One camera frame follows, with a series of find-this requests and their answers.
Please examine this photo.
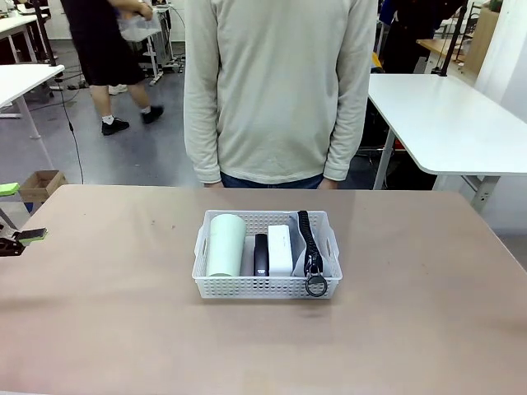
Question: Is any light green cylindrical cup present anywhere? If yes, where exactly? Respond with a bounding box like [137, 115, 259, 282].
[205, 213, 247, 278]

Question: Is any clear plastic container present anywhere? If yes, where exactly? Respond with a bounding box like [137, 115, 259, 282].
[116, 10, 162, 43]

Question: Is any black stapler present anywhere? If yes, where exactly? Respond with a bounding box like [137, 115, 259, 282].
[252, 233, 271, 277]

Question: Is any white rectangular box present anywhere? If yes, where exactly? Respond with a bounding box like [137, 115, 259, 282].
[267, 224, 295, 277]

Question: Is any grey CAMPUS pencil case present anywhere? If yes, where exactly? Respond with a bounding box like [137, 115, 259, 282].
[287, 210, 333, 298]

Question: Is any person's right forearm cream sleeve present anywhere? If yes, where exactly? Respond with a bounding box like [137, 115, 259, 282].
[184, 94, 226, 185]

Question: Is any person's left forearm cream sleeve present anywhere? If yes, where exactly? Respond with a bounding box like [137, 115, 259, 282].
[323, 94, 370, 182]

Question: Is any white perforated plastic basket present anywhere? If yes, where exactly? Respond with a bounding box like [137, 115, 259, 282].
[191, 209, 343, 301]

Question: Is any cardboard box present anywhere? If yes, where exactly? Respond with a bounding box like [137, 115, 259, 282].
[18, 170, 69, 203]

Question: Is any white table with grey legs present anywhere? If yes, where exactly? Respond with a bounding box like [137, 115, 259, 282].
[0, 63, 67, 165]

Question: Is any black pole stand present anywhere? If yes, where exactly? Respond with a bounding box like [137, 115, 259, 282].
[28, 0, 58, 69]
[435, 0, 470, 79]

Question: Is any person in black t-shirt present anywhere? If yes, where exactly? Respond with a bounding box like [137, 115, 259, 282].
[59, 0, 166, 137]

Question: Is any small white table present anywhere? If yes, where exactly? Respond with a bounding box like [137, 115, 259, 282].
[0, 14, 40, 63]

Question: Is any person in cream sweater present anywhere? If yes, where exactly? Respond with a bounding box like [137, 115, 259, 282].
[183, 0, 378, 190]

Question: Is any person in dark clothes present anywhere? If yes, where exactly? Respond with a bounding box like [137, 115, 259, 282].
[380, 0, 444, 76]

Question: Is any large white table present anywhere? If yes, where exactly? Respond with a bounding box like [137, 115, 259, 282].
[366, 72, 527, 202]

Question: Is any wooden table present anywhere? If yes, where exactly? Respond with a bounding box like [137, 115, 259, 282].
[415, 37, 474, 63]

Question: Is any light wooden cabinet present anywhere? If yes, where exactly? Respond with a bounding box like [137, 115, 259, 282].
[467, 6, 501, 77]

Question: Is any thin black floor cable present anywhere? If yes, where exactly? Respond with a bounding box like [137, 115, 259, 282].
[59, 72, 86, 185]

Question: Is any white desk with metal frame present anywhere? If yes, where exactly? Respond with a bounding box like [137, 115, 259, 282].
[135, 3, 184, 86]

